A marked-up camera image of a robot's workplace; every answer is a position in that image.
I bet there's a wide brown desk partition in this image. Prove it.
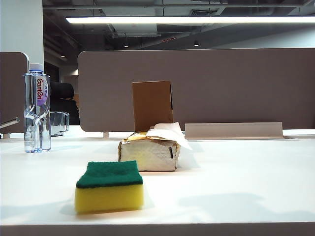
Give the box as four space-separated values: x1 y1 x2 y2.
77 48 315 133

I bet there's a beige cable tray flap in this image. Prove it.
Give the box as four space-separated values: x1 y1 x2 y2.
184 122 284 140

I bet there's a clear glass container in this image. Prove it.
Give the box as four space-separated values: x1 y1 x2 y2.
50 111 70 137

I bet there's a narrow brown desk partition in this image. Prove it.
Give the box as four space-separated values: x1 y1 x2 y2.
0 51 30 135

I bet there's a yellow sponge with green pad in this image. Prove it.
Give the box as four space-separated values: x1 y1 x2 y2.
75 160 145 214

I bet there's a clear Ganten water bottle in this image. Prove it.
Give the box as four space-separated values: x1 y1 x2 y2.
23 63 52 153

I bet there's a long linear ceiling light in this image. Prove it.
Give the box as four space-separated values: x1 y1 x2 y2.
65 16 315 25

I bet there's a black office chair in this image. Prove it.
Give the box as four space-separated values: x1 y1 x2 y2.
49 82 81 126

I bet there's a white tissue sheet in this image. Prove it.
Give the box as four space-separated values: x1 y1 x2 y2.
147 121 192 150

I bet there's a silver metal rod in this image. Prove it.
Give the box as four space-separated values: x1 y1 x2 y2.
0 117 20 129

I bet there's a brown cardboard box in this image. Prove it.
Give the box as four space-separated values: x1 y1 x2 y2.
131 80 174 132

